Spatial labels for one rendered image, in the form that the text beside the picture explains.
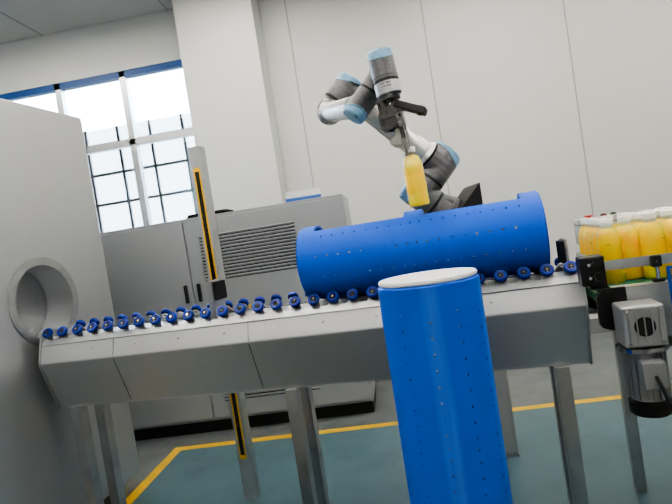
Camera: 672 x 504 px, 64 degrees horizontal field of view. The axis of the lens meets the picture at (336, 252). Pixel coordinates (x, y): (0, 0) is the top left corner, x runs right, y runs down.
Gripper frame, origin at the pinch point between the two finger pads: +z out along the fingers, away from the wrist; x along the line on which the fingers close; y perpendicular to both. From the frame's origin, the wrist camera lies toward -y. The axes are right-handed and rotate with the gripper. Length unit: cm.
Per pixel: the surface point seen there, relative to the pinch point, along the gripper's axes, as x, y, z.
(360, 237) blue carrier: 1.4, 23.9, 25.6
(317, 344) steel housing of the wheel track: 2, 49, 60
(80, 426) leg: 2, 163, 75
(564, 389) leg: -5, -31, 92
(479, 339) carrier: 44, -11, 61
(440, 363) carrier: 51, 0, 63
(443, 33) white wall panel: -284, -21, -134
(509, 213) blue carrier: -0.6, -27.4, 29.8
